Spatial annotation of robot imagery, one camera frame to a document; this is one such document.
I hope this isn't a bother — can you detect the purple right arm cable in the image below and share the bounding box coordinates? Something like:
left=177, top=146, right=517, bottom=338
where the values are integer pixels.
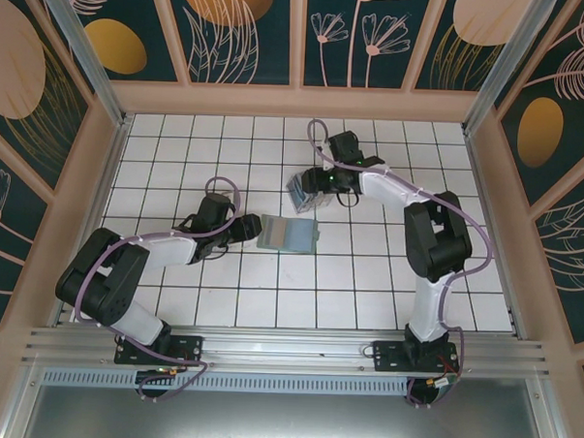
left=295, top=117, right=500, bottom=413

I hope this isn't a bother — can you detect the small circuit board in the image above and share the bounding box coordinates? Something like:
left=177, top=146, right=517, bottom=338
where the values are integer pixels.
left=137, top=364, right=180, bottom=379
left=429, top=374, right=461, bottom=397

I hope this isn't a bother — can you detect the aluminium corner post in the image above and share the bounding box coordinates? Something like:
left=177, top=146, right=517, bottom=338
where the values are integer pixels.
left=462, top=0, right=569, bottom=142
left=27, top=0, right=138, bottom=129

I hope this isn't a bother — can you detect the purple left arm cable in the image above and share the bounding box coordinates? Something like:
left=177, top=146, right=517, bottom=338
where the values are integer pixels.
left=69, top=170, right=244, bottom=407

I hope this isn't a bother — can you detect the grey metal sheet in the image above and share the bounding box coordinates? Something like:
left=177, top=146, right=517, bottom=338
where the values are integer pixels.
left=19, top=381, right=551, bottom=438

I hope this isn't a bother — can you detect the gold credit card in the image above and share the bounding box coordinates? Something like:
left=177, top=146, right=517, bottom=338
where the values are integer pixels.
left=270, top=217, right=290, bottom=250

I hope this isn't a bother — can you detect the slotted grey cable duct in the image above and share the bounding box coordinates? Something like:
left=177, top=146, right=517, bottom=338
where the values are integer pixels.
left=40, top=365, right=412, bottom=400

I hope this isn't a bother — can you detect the panel with pink leaf outlines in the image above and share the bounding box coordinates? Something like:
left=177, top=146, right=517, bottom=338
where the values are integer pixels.
left=526, top=140, right=584, bottom=347

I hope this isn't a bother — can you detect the aluminium side rail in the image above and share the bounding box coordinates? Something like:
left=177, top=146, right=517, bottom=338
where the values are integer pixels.
left=54, top=116, right=133, bottom=329
left=456, top=134, right=534, bottom=337

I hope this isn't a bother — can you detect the green card holder wallet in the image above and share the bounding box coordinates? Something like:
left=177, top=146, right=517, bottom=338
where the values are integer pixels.
left=254, top=213, right=322, bottom=255

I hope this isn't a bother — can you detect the credit card stack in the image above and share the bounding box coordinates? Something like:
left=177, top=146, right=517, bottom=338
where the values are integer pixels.
left=287, top=175, right=308, bottom=209

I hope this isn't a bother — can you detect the clear acrylic card box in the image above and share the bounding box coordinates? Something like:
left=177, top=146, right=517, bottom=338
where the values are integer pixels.
left=285, top=172, right=335, bottom=217

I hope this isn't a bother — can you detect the panel with pink flowers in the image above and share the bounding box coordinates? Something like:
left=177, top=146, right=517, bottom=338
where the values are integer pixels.
left=301, top=0, right=446, bottom=95

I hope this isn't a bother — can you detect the panel with pink flower outline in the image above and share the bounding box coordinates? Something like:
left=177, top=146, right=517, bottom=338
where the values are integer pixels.
left=0, top=141, right=54, bottom=330

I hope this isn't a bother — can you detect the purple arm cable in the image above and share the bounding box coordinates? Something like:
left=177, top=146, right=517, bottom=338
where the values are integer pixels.
left=295, top=117, right=500, bottom=413
left=69, top=170, right=244, bottom=407

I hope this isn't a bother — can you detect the panel with pink circle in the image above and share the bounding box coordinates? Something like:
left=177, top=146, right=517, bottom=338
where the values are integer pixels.
left=413, top=0, right=540, bottom=96

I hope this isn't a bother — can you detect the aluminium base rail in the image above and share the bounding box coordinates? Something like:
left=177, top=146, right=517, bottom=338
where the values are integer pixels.
left=21, top=316, right=552, bottom=387

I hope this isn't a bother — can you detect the panel with large pink oval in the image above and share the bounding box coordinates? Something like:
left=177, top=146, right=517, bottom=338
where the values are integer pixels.
left=0, top=0, right=100, bottom=195

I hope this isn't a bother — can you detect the panel with orange circle leaves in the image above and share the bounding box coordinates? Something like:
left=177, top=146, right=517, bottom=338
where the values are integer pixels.
left=162, top=0, right=302, bottom=88

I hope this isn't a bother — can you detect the panel with golden oval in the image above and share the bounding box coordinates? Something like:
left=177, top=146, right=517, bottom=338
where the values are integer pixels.
left=46, top=0, right=194, bottom=84

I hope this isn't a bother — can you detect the panel with gold oval feather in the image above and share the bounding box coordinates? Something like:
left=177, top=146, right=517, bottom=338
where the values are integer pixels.
left=490, top=0, right=584, bottom=206

